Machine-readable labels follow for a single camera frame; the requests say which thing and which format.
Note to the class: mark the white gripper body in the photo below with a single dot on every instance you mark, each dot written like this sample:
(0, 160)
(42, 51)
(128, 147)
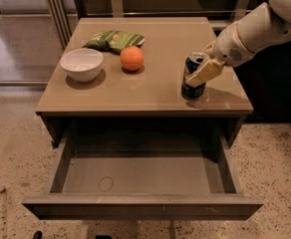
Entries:
(231, 48)

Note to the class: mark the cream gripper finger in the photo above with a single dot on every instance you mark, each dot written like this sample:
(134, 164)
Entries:
(205, 71)
(208, 50)

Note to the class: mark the blue pepsi can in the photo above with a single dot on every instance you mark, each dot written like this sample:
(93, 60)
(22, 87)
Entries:
(191, 87)

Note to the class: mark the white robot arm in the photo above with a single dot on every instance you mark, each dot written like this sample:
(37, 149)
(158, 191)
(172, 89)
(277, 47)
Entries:
(267, 25)

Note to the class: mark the open grey top drawer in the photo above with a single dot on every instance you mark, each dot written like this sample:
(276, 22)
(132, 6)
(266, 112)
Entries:
(167, 177)

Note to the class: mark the orange fruit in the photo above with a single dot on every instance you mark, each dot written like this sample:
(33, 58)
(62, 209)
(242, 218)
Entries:
(132, 58)

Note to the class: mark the green chip bag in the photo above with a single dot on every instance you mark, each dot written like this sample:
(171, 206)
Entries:
(115, 40)

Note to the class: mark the white bowl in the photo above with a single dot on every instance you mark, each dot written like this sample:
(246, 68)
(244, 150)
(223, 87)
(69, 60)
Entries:
(82, 65)

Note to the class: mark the metal railing frame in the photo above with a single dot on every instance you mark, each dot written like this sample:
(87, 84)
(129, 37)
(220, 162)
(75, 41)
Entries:
(219, 12)

